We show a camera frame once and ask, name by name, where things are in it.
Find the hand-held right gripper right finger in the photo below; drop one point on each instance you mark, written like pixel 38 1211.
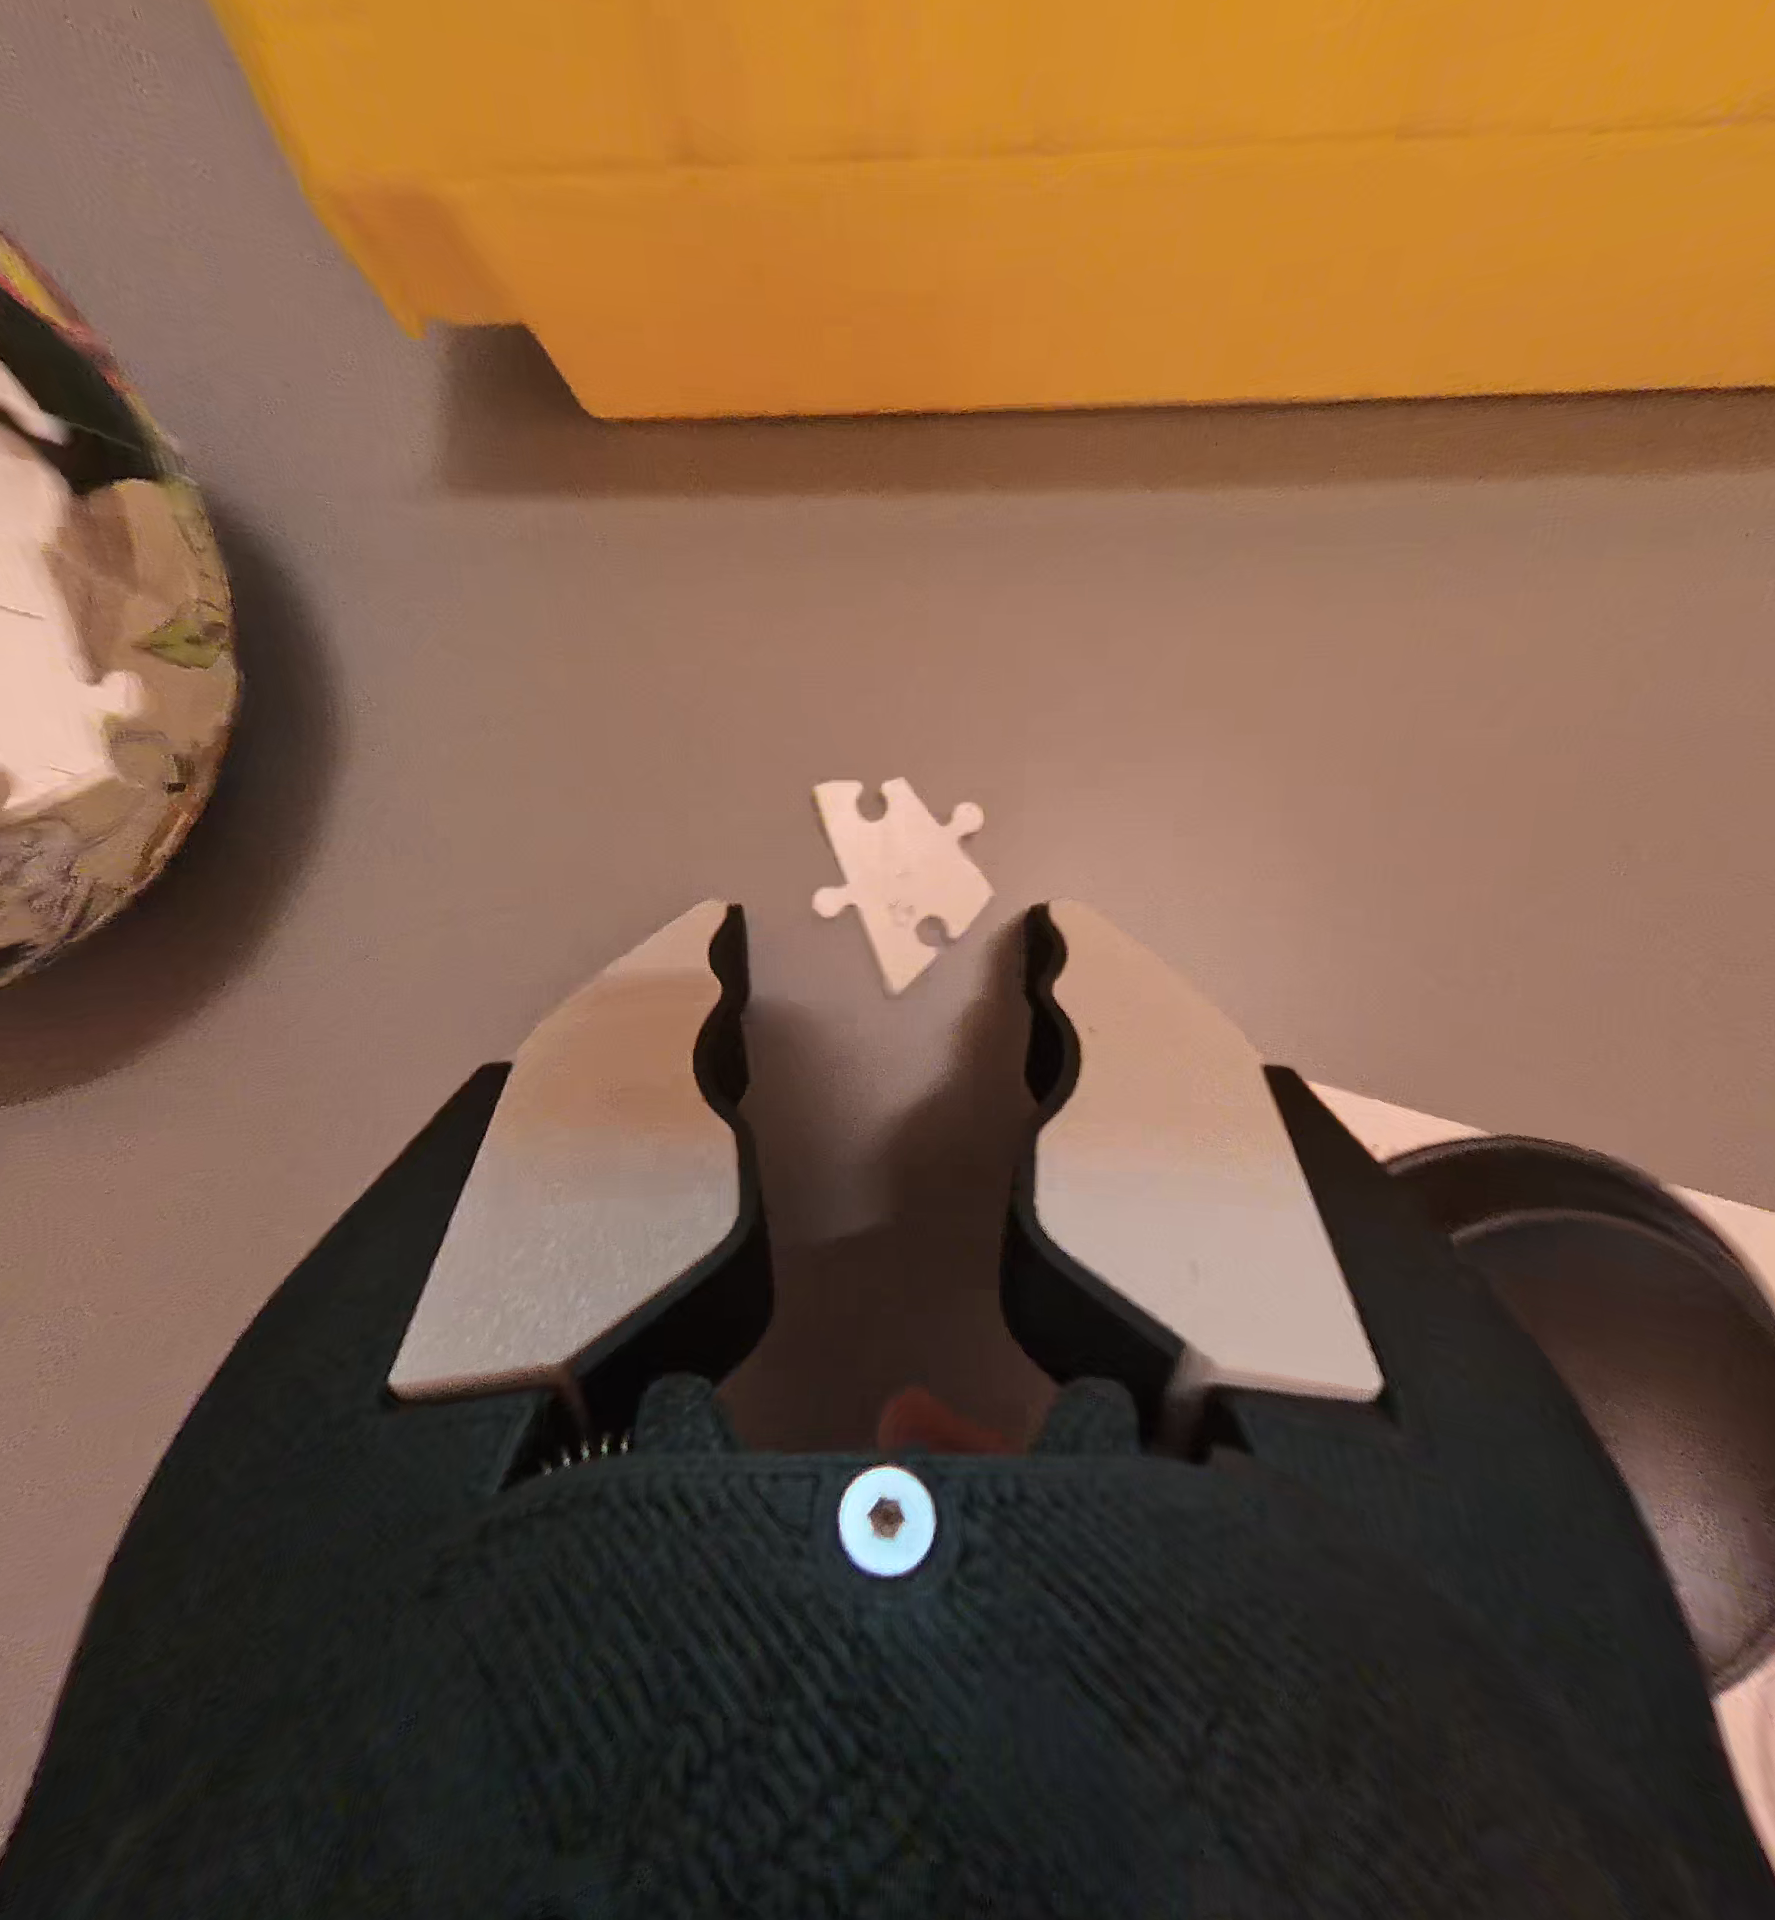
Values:
pixel 1188 1197

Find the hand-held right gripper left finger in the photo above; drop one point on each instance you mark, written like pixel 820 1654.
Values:
pixel 584 1181

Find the white jigsaw piece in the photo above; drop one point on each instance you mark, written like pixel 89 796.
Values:
pixel 908 887

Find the colourful puzzle ball shell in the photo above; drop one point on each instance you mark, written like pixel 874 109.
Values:
pixel 63 648

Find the black round ball stand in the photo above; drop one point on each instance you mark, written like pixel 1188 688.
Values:
pixel 1635 1430

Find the large yellow plastic bin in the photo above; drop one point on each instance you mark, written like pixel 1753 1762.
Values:
pixel 1128 225

